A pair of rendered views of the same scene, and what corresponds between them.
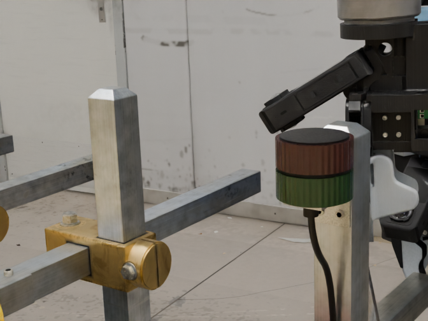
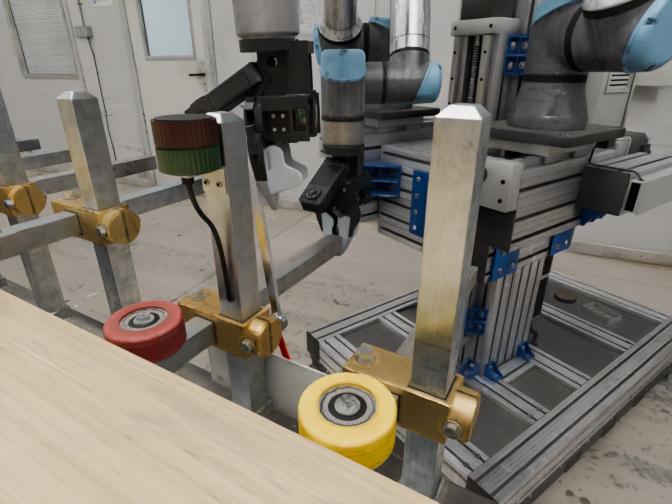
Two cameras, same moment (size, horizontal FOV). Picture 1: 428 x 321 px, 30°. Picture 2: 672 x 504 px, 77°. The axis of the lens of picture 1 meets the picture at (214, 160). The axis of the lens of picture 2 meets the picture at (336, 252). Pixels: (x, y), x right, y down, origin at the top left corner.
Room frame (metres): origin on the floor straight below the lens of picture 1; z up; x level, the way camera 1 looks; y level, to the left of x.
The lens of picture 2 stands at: (0.17, -0.18, 1.16)
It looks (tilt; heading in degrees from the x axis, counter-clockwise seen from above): 24 degrees down; 354
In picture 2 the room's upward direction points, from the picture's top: straight up
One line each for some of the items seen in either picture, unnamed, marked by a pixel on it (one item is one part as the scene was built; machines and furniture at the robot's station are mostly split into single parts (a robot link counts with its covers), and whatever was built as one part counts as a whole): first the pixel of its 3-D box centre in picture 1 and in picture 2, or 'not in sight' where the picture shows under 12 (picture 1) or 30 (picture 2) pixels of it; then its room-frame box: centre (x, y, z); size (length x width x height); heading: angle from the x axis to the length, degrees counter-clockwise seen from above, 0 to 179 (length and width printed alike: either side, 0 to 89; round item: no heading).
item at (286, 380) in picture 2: not in sight; (277, 382); (0.64, -0.14, 0.75); 0.26 x 0.01 x 0.10; 54
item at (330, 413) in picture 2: not in sight; (346, 450); (0.43, -0.21, 0.85); 0.08 x 0.08 x 0.11
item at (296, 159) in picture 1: (314, 150); (185, 130); (0.60, -0.08, 1.10); 0.06 x 0.06 x 0.02
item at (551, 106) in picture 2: not in sight; (549, 100); (1.03, -0.70, 1.09); 0.15 x 0.15 x 0.10
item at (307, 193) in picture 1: (314, 181); (189, 156); (0.60, -0.08, 1.07); 0.06 x 0.06 x 0.02
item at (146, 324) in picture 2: not in sight; (152, 357); (0.57, -0.01, 0.85); 0.08 x 0.08 x 0.11
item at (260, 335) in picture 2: not in sight; (228, 324); (0.65, -0.09, 0.85); 0.13 x 0.06 x 0.05; 54
